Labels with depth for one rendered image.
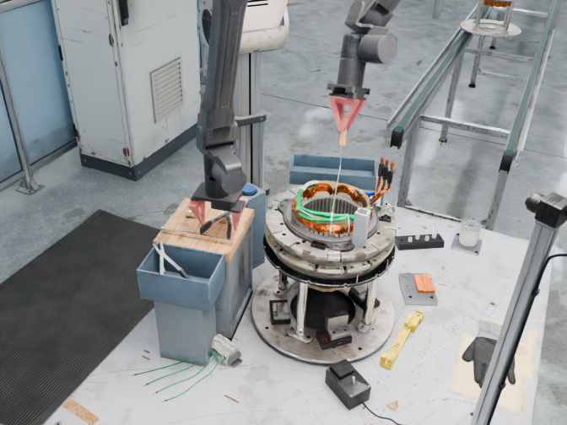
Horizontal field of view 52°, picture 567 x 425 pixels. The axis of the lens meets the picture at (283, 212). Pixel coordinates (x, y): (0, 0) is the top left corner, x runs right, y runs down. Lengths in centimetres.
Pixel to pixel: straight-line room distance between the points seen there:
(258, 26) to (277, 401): 94
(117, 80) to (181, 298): 231
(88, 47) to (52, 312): 150
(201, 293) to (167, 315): 14
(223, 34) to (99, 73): 250
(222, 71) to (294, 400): 76
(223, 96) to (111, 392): 73
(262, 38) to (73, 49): 213
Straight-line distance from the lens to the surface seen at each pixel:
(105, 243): 325
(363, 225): 131
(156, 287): 135
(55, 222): 351
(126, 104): 355
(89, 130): 382
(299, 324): 149
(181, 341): 146
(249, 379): 147
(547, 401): 268
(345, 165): 178
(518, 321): 118
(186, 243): 140
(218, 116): 122
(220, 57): 114
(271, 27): 163
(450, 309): 172
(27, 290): 305
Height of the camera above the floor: 190
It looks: 34 degrees down
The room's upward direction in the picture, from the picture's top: 2 degrees clockwise
